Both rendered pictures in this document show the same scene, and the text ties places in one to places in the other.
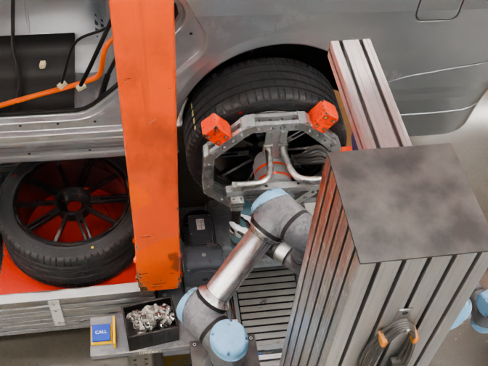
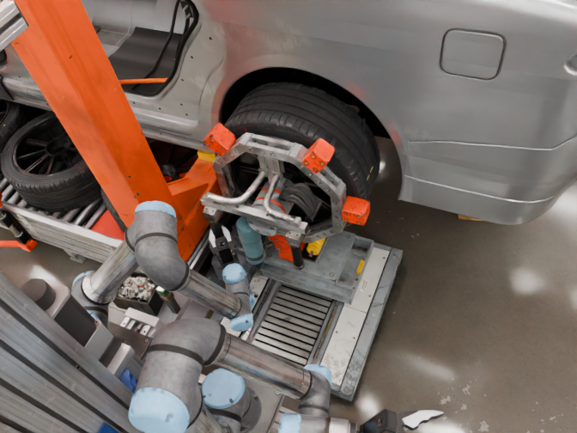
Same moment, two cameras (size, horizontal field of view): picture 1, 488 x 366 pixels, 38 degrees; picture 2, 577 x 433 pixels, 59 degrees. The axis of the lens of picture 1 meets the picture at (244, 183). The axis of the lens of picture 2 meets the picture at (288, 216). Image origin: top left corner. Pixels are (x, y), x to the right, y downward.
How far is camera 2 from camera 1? 1.53 m
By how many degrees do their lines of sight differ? 27
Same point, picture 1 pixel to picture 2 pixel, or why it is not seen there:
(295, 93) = (297, 124)
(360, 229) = not seen: outside the picture
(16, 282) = (109, 222)
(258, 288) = (290, 306)
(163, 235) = not seen: hidden behind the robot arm
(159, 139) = (79, 118)
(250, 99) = (252, 118)
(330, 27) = (339, 58)
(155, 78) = (38, 49)
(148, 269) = not seen: hidden behind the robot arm
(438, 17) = (471, 74)
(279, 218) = (136, 231)
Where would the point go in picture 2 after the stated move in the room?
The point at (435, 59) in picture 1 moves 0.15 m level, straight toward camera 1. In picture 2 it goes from (474, 128) to (440, 151)
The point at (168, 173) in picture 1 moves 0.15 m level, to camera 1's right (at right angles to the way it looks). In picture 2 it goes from (107, 158) to (137, 175)
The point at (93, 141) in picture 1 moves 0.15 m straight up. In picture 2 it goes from (159, 125) to (148, 100)
